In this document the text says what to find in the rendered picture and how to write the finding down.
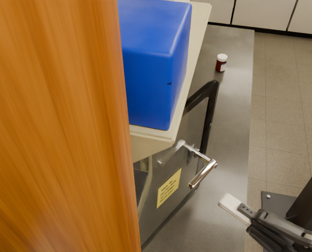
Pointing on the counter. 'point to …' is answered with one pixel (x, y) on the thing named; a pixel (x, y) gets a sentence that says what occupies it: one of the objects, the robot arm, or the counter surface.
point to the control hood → (150, 138)
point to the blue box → (153, 58)
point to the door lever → (202, 169)
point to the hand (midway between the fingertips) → (237, 209)
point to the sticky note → (168, 188)
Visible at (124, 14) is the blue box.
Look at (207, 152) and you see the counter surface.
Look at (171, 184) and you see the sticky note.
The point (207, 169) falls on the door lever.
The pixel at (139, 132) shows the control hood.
